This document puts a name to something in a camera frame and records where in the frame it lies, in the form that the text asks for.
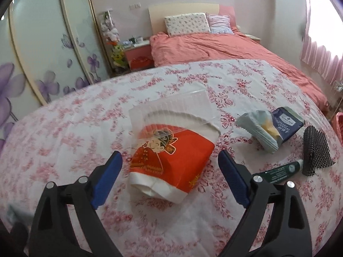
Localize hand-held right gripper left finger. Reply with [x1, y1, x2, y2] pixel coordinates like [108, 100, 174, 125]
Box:
[28, 151, 123, 257]

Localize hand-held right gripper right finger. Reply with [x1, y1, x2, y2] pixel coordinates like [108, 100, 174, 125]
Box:
[218, 150, 313, 257]

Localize red napkin pack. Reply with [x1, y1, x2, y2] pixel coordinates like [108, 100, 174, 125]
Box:
[129, 109, 221, 204]

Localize dark green tube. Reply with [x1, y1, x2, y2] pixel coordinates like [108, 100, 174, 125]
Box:
[251, 159, 305, 186]

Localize floral tablecloth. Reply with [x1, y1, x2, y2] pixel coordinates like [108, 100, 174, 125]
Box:
[0, 59, 343, 257]

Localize pale green snack bag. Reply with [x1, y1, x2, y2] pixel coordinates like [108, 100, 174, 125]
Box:
[235, 106, 306, 155]

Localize black foam mesh net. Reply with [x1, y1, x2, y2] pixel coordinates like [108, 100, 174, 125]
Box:
[302, 125, 336, 176]

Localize clear ribbed plastic tray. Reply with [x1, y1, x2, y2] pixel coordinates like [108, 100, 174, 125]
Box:
[128, 89, 216, 150]

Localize pink nightstand with clutter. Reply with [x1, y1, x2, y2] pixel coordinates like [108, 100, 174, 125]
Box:
[123, 39, 155, 72]

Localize plush toy bouquet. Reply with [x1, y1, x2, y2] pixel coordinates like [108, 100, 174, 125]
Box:
[99, 10, 128, 76]

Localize wardrobe with purple flowers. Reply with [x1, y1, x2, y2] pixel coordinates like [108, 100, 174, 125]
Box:
[0, 0, 109, 152]

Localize pink striped pillow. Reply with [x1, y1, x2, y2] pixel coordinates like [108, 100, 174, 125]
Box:
[206, 15, 234, 35]

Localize pink curtain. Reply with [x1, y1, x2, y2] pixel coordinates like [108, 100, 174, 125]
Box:
[299, 0, 343, 87]

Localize floral pillow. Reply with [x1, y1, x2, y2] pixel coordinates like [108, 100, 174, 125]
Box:
[164, 12, 211, 37]

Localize beige and pink headboard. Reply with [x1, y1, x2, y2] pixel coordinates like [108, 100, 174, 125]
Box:
[148, 3, 237, 34]

